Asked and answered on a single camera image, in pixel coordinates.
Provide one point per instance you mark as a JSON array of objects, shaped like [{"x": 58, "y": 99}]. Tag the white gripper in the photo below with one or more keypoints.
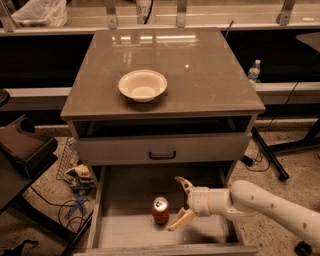
[{"x": 198, "y": 200}]

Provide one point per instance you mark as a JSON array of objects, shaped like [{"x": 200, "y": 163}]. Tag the red coke can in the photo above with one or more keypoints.
[{"x": 160, "y": 210}]

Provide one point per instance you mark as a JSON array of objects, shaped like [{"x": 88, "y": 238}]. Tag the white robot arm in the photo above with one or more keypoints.
[{"x": 244, "y": 200}]

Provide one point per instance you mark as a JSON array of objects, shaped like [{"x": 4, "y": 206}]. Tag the open middle drawer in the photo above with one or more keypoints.
[{"x": 122, "y": 223}]

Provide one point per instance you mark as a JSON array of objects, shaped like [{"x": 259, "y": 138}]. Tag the closed top drawer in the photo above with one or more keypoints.
[{"x": 189, "y": 148}]

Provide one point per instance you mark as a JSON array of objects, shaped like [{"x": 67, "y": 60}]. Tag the grey drawer cabinet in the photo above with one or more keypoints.
[{"x": 207, "y": 90}]

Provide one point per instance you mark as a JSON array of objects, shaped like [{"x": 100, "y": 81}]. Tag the black table leg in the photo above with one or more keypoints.
[{"x": 283, "y": 175}]

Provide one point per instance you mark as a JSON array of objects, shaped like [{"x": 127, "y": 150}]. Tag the white bowl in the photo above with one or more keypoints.
[{"x": 142, "y": 85}]

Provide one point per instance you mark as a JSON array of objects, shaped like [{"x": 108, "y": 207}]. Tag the black chair wheel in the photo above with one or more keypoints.
[{"x": 303, "y": 249}]

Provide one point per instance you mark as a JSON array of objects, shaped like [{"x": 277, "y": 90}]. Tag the clear water bottle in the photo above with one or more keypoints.
[{"x": 254, "y": 71}]

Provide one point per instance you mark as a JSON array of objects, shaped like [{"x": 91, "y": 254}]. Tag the dark brown chair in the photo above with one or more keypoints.
[{"x": 31, "y": 154}]

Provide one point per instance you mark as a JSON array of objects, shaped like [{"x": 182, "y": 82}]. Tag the white plastic bag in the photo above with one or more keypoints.
[{"x": 42, "y": 13}]

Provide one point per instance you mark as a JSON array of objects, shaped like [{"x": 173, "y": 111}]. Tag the black drawer handle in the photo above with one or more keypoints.
[{"x": 162, "y": 156}]

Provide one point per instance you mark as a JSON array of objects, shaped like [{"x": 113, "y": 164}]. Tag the wire basket with clutter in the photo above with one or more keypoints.
[{"x": 72, "y": 171}]

